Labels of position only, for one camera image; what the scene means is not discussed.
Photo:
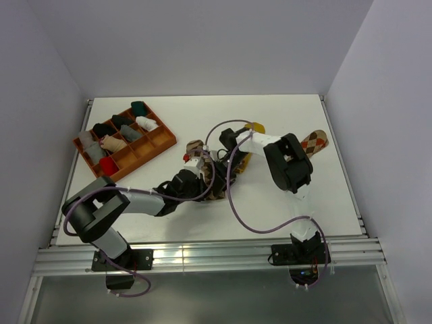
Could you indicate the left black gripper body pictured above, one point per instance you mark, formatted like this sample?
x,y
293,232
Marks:
x,y
196,190

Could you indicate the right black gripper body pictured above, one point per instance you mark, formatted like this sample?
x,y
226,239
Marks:
x,y
222,167

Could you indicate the brown argyle sock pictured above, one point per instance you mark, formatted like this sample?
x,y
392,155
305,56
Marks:
x,y
193,149

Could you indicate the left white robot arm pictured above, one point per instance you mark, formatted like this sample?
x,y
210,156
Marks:
x,y
93,210

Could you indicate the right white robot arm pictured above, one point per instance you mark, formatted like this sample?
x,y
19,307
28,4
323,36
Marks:
x,y
290,169

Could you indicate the yellow sock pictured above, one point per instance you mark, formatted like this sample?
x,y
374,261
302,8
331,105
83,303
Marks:
x,y
253,145

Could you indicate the white rolled sock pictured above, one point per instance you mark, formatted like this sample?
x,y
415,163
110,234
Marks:
x,y
146,123

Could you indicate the grey rolled sock middle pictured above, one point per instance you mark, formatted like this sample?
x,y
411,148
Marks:
x,y
129,133

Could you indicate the orange compartment tray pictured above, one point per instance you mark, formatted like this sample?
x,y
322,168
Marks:
x,y
125,142

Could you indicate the red rolled sock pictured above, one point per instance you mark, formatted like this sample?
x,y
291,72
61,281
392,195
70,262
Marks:
x,y
108,166

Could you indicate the beige rolled sock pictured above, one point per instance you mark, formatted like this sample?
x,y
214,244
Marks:
x,y
112,144

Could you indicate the dark green rolled sock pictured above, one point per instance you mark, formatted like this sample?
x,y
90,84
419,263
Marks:
x,y
139,109

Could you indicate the black rolled sock upper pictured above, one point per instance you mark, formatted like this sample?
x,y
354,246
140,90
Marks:
x,y
119,120

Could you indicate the black rolled sock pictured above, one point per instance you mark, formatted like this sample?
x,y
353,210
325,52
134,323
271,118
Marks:
x,y
119,120
101,130

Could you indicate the dark grey rolled sock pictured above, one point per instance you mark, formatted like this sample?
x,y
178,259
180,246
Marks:
x,y
95,153

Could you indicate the orange argyle sock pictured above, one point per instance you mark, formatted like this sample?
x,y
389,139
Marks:
x,y
315,142

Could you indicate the black rolled sock left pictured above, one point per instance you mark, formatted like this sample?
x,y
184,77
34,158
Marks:
x,y
101,130

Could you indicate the light grey rolled sock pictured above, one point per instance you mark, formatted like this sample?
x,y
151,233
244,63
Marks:
x,y
86,139

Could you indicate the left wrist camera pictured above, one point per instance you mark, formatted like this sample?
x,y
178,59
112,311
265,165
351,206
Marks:
x,y
195,160

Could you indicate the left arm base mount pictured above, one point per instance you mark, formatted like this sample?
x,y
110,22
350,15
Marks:
x,y
122,273

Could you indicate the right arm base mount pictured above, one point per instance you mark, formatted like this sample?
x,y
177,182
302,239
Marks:
x,y
297,255

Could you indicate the aluminium rail frame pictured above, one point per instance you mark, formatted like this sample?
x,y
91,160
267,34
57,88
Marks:
x,y
208,268

